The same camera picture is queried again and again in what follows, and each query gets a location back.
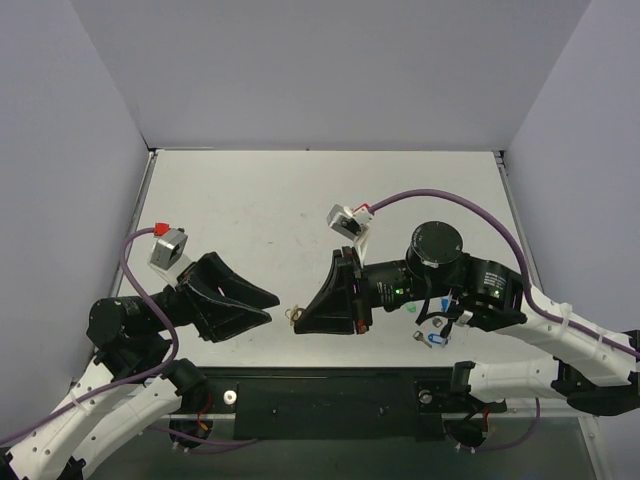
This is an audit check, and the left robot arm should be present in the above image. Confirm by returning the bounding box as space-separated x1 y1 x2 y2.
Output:
1 252 280 479

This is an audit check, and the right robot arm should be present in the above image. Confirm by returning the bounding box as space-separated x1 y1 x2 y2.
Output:
293 221 639 416

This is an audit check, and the silver key with blue tag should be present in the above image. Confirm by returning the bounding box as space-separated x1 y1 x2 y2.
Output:
413 331 432 348

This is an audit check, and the blue key tag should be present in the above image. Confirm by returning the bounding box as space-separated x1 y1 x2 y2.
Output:
427 333 449 347

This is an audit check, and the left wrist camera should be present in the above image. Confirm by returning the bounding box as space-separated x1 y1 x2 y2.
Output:
148 223 192 287

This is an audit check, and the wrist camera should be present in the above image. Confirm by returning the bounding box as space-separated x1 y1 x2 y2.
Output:
326 204 374 264
148 223 192 287

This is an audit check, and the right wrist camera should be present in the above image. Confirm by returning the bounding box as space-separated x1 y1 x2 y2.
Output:
326 204 374 264

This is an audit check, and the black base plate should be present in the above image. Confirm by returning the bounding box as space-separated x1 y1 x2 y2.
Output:
169 367 507 441

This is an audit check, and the aluminium frame rail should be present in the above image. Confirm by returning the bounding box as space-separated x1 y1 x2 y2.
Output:
493 150 544 292

